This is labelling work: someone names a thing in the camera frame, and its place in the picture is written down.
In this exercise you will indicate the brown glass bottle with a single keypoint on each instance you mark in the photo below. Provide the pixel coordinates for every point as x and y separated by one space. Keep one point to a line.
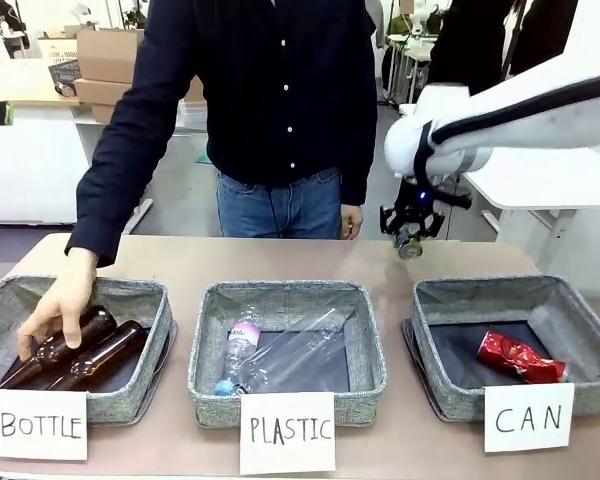
107 350
95 320

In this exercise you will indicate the person in dark shirt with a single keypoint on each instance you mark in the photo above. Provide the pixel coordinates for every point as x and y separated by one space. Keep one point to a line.
280 90

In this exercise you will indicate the flat cardboard box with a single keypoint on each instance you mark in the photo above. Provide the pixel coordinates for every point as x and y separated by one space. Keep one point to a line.
100 92

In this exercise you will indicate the bystander in black coat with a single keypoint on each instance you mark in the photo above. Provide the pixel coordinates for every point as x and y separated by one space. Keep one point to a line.
500 40

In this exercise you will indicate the grey fabric basket labelled plastic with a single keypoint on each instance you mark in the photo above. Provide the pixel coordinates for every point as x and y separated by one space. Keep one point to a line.
280 292

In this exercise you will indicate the large cardboard box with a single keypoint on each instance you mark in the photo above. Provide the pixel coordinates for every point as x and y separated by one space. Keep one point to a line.
110 52

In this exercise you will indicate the person's left hand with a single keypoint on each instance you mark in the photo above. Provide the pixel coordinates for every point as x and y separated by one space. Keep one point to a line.
352 222

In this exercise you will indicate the white paper sign PLASTIC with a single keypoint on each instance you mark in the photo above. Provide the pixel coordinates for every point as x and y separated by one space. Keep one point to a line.
287 432

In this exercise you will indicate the grey fabric basket labelled bottle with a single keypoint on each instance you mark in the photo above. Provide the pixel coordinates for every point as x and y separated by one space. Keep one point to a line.
130 395

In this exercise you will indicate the person's right hand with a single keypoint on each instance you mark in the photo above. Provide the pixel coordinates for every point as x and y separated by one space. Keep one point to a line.
67 300

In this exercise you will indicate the white paper sign CAN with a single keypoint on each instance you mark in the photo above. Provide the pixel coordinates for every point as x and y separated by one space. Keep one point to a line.
527 417

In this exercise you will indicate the person's right forearm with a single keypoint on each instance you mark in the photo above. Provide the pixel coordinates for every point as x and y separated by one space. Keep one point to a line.
105 215

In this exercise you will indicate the clear plastic bottle without cap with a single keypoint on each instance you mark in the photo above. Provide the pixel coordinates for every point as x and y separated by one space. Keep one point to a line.
305 340

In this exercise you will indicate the blue jeans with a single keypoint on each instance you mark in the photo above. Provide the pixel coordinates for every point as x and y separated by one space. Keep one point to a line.
280 207

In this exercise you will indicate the white storage table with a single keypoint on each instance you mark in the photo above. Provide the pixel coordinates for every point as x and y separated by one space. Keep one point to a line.
30 160

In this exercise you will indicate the grey fabric basket labelled can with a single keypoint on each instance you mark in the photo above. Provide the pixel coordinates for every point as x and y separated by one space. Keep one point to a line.
580 310

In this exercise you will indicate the person's left forearm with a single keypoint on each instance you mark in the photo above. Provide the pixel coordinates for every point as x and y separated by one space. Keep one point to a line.
355 170

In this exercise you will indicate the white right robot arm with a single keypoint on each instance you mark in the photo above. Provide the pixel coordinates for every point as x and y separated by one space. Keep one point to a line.
520 120

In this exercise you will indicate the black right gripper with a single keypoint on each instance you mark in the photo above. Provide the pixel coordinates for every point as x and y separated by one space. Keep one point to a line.
412 202

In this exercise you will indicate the crushed silver can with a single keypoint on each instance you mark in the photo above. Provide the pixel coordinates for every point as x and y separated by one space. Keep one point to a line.
410 247

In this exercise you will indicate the white paper sign BOTTLE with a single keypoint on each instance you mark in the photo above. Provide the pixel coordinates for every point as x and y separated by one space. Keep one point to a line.
37 425

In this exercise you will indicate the clear plastic bottle blue cap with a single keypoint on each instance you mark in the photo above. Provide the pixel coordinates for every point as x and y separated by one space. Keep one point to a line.
242 345

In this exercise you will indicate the crushed red soda can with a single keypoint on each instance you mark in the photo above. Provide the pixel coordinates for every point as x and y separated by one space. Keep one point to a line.
522 357

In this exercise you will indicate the white desk with legs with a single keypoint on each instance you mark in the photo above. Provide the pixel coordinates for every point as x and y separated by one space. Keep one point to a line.
530 200

